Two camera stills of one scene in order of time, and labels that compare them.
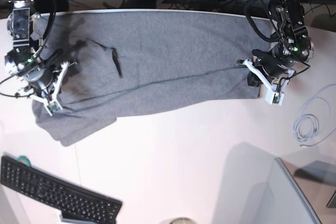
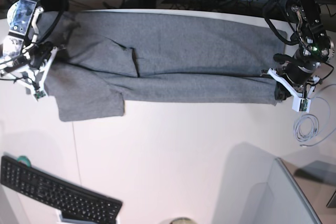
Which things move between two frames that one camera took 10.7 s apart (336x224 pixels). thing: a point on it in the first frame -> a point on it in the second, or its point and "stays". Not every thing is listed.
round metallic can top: (182, 220) stays
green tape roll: (24, 160) stays
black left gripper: (44, 75) -> (39, 54)
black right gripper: (274, 66) -> (297, 69)
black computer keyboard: (79, 205) stays
